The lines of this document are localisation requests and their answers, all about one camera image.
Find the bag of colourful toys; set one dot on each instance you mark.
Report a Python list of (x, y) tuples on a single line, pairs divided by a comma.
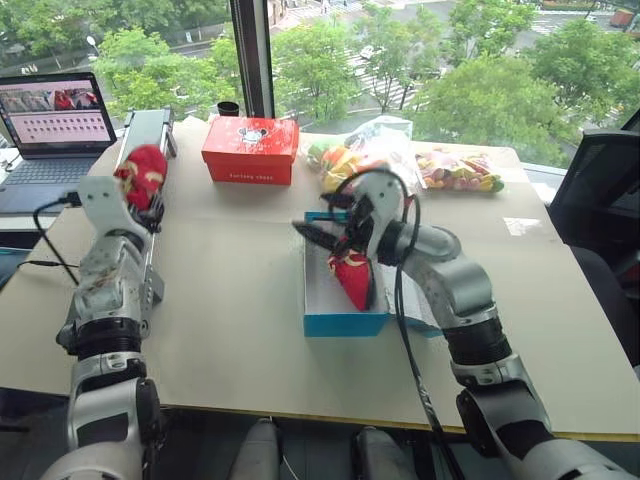
[(457, 172)]

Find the grey rounded shape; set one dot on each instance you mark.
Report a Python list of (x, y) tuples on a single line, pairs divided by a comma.
[(385, 455), (260, 450)]

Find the black window frame post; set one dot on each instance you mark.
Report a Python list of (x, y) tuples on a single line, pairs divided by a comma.
[(252, 55)]

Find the red shoe box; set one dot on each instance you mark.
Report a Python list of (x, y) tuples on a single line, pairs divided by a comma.
[(250, 150)]

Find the black office chair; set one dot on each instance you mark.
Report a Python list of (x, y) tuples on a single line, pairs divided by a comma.
[(600, 165)]

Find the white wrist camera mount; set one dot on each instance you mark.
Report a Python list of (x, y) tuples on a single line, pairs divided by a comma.
[(385, 195), (102, 200)]

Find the open laptop computer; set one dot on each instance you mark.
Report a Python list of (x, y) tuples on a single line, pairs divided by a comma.
[(55, 130)]

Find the blue open shoebox base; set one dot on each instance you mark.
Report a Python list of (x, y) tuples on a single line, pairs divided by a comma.
[(345, 325)]

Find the black cup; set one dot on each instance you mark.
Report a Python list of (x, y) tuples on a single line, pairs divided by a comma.
[(228, 109)]

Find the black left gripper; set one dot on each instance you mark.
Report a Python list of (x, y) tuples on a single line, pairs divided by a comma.
[(145, 222)]

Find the beige paper table cover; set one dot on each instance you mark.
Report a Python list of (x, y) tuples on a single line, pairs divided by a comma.
[(235, 280)]

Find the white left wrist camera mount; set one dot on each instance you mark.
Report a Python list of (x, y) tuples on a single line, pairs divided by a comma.
[(102, 200)]

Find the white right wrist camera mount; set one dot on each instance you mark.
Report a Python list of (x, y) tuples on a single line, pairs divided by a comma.
[(385, 195)]

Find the clear bag of toy fruit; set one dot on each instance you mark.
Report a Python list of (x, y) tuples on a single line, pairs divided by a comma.
[(370, 145)]

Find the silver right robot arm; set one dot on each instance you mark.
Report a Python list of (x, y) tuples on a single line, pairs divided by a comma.
[(450, 285)]

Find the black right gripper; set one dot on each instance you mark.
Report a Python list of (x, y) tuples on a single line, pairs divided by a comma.
[(361, 225)]

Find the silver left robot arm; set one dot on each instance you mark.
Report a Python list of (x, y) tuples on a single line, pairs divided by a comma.
[(102, 280)]

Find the red patterned child shoe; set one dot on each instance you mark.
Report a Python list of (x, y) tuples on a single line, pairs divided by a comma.
[(352, 282), (142, 170)]

